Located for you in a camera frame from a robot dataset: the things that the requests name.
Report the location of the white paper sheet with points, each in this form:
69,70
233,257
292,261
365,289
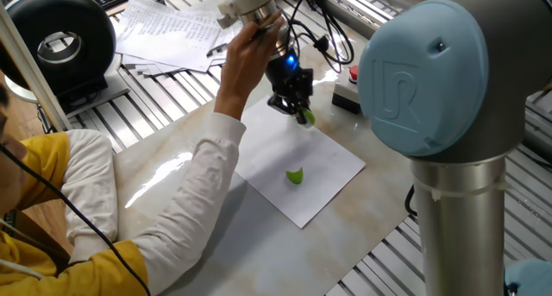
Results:
302,166

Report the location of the green clear correction tape dispenser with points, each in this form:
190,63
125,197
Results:
309,117

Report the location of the person's right hand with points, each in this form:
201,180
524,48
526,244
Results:
246,67

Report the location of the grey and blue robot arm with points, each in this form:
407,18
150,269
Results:
431,80

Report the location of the red emergency stop button box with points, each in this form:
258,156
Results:
345,93

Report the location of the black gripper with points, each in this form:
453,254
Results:
286,82

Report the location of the green plastic cap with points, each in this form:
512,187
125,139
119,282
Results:
295,176

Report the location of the pile of printed papers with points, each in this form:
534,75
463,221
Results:
172,33

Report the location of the person's head black hair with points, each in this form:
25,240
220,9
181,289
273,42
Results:
8,158

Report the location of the left forearm white sleeve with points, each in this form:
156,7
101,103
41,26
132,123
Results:
90,192

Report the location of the yellow shirt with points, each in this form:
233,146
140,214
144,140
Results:
43,171

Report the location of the aluminium frame beam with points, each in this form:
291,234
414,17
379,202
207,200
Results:
30,71

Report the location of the right forearm white sleeve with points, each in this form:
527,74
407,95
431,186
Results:
194,201

